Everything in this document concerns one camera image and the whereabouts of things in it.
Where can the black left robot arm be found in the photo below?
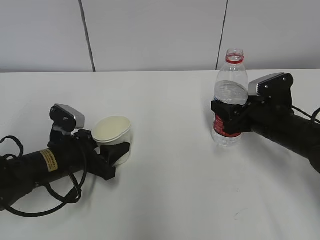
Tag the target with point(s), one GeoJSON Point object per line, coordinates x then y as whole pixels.
{"type": "Point", "coordinates": [20, 175]}

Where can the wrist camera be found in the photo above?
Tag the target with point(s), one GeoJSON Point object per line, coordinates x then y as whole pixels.
{"type": "Point", "coordinates": [65, 118]}
{"type": "Point", "coordinates": [275, 87]}

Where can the white paper cup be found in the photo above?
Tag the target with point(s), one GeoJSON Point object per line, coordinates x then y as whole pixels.
{"type": "Point", "coordinates": [112, 130]}

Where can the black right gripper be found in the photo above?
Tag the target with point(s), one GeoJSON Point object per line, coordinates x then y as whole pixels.
{"type": "Point", "coordinates": [256, 111]}

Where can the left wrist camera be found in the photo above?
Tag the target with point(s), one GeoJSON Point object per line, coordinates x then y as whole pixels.
{"type": "Point", "coordinates": [65, 118]}

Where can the Nongfu Spring water bottle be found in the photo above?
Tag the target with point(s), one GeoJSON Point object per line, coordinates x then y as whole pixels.
{"type": "Point", "coordinates": [231, 87]}

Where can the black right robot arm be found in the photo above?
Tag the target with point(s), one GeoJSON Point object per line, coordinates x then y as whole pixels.
{"type": "Point", "coordinates": [295, 133]}

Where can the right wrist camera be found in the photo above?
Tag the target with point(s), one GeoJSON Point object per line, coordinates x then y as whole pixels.
{"type": "Point", "coordinates": [275, 87]}

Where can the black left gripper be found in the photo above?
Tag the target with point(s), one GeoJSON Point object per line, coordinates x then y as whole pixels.
{"type": "Point", "coordinates": [78, 152]}

